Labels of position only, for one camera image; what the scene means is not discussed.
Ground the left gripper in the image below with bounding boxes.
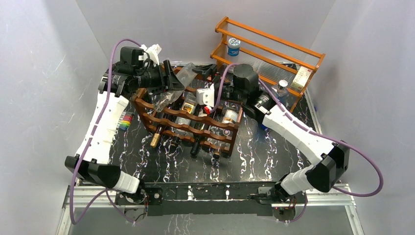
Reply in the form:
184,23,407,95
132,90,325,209
135,61,184,95

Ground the dark wine bottle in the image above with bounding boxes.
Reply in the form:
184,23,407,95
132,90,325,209
190,110,209,159

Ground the blue square glass bottle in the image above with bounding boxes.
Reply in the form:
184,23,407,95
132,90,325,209
264,79,290,113

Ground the clear glass bottle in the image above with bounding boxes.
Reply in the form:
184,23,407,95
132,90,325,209
153,62,197,112

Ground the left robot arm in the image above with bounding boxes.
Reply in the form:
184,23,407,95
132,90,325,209
65,44,184,204

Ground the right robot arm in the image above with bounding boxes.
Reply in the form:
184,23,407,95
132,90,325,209
196,64,349,203

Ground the clear square liquor bottle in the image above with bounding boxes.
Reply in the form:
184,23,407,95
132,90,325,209
171,93,197,147

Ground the brown wooden wine rack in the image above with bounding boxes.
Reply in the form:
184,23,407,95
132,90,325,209
131,88,243,157

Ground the white label bottle in rack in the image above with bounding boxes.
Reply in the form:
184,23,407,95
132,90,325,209
210,107,238,159

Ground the gold capped wine bottle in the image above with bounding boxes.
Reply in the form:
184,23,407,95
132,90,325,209
150,124,164,148

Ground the blue lidded jar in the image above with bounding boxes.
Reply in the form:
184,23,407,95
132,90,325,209
227,38,241,57

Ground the pack of coloured markers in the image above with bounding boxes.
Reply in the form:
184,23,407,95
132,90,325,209
116,112,134,131

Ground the orange wooden shelf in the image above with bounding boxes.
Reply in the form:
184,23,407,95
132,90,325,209
210,17,325,112

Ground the small white box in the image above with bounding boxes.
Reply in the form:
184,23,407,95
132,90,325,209
290,66,313,92

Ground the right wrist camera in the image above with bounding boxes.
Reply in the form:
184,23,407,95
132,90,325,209
196,84,215,114

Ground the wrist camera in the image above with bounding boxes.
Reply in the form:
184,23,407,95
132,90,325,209
139,44,162,65
196,84,215,114

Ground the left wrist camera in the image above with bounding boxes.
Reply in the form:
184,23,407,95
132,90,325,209
139,44,162,65

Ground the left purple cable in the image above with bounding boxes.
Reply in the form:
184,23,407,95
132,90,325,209
69,38,143,225

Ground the purple cable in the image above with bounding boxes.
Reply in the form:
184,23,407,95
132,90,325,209
209,63,384,224
69,38,143,225

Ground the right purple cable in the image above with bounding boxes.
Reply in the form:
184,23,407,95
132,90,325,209
209,63,384,224

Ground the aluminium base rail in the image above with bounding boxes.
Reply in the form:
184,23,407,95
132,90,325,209
73,182,363,235

